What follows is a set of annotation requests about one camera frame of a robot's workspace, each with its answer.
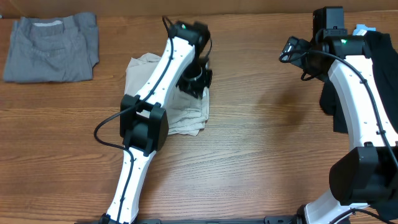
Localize beige shorts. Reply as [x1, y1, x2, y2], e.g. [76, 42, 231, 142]
[124, 53, 210, 136]

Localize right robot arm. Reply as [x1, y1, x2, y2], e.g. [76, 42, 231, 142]
[266, 6, 397, 223]

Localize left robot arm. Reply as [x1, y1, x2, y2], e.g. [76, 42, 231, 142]
[96, 17, 213, 223]

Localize light blue tag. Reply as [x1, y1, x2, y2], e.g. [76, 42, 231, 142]
[353, 24, 376, 36]

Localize black garment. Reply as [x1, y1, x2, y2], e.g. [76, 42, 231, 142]
[320, 31, 397, 219]

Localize folded grey shorts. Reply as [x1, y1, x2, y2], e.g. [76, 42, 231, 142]
[3, 12, 99, 83]

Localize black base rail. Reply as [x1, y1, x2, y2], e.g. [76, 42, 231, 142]
[74, 215, 301, 224]

